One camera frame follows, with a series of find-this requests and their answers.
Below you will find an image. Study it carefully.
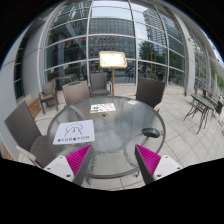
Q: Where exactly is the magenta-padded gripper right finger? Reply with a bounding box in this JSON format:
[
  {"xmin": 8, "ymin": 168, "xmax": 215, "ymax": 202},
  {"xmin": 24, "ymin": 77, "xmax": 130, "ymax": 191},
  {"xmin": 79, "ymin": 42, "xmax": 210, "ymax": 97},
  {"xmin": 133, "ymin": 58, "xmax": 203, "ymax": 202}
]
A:
[{"xmin": 134, "ymin": 144, "xmax": 184, "ymax": 185}]

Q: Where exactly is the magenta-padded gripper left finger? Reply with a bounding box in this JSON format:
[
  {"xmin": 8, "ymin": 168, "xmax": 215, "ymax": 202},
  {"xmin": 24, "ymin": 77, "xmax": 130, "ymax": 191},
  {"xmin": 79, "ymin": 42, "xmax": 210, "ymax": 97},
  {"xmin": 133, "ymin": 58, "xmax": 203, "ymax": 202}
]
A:
[{"xmin": 43, "ymin": 144, "xmax": 95, "ymax": 187}]

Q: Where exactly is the black wired computer mouse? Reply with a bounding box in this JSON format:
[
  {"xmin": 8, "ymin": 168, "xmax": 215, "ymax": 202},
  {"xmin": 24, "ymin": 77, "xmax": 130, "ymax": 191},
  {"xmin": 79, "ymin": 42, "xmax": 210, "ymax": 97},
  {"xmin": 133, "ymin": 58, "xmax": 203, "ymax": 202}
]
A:
[{"xmin": 141, "ymin": 127, "xmax": 161, "ymax": 139}]

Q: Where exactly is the white printed mouse pad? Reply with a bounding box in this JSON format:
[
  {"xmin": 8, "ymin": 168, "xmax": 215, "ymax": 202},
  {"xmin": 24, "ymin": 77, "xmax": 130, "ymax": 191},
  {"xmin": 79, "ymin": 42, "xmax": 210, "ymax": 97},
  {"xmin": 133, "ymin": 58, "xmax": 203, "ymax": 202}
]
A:
[{"xmin": 52, "ymin": 119, "xmax": 96, "ymax": 146}]

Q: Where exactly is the colourful picture menu card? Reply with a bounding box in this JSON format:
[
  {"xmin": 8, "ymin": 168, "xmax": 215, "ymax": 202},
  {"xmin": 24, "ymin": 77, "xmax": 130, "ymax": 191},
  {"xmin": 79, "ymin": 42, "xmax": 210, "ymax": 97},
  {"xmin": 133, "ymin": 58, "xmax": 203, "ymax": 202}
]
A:
[{"xmin": 89, "ymin": 102, "xmax": 117, "ymax": 114}]

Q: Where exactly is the grey wicker armchair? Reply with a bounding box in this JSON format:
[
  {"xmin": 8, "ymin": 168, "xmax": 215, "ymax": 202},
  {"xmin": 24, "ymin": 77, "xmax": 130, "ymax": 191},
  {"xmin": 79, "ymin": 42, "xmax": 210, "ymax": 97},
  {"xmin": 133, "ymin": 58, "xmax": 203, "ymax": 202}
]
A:
[
  {"xmin": 61, "ymin": 80, "xmax": 92, "ymax": 107},
  {"xmin": 38, "ymin": 79, "xmax": 60, "ymax": 115},
  {"xmin": 4, "ymin": 100, "xmax": 58, "ymax": 168},
  {"xmin": 89, "ymin": 71, "xmax": 113, "ymax": 98},
  {"xmin": 135, "ymin": 77, "xmax": 167, "ymax": 110}
]

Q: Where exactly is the green metal side table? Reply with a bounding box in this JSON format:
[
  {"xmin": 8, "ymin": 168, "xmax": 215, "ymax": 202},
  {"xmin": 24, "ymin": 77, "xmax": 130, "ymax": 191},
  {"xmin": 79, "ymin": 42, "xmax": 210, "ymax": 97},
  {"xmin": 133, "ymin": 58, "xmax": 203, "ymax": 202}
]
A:
[{"xmin": 183, "ymin": 93, "xmax": 216, "ymax": 135}]

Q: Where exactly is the gold framed menu stand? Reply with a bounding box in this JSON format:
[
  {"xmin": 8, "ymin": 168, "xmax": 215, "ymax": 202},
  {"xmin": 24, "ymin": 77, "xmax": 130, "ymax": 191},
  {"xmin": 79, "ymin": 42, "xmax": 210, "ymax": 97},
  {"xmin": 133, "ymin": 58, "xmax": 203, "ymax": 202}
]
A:
[{"xmin": 98, "ymin": 50, "xmax": 128, "ymax": 98}]

